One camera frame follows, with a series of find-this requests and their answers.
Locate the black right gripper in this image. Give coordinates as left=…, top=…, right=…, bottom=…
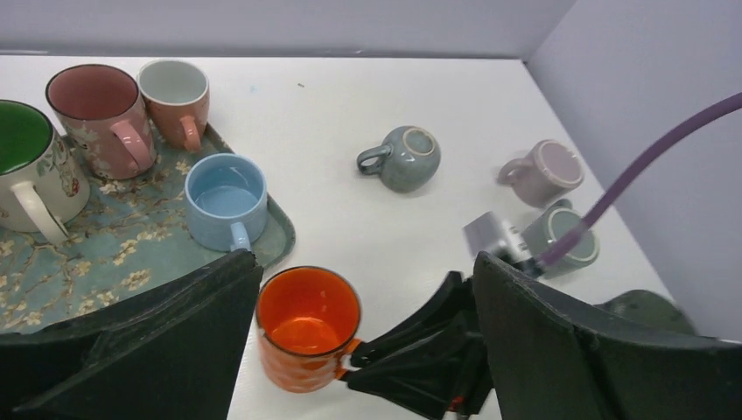
left=597, top=290, right=696, bottom=335

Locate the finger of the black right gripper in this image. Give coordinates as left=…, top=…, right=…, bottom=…
left=341, top=271, right=493, bottom=419

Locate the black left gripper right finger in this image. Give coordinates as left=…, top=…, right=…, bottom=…
left=472, top=253, right=741, bottom=419

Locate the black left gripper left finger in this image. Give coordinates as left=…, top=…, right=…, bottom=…
left=1, top=249, right=263, bottom=419

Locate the grey-green mug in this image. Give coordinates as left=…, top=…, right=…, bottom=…
left=521, top=199, right=601, bottom=278

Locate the orange mug black handle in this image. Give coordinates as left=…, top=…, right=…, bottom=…
left=255, top=266, right=361, bottom=393

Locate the lilac ribbed mug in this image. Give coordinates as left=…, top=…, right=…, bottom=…
left=496, top=140, right=585, bottom=207

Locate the light blue ribbed mug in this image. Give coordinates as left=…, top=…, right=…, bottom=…
left=184, top=153, right=268, bottom=252

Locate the grey-blue round mug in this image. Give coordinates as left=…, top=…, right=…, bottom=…
left=356, top=125, right=442, bottom=193

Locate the cream floral mug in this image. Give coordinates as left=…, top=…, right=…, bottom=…
left=1, top=100, right=90, bottom=244

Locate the speckled dark pink mug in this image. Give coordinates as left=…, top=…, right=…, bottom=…
left=45, top=64, right=157, bottom=180

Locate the salmon dotted mug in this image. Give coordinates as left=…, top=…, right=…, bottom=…
left=136, top=59, right=210, bottom=152

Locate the blue floral blossom tray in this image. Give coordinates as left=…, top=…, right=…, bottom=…
left=0, top=124, right=297, bottom=336

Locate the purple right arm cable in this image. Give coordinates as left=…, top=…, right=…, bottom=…
left=530, top=91, right=742, bottom=274

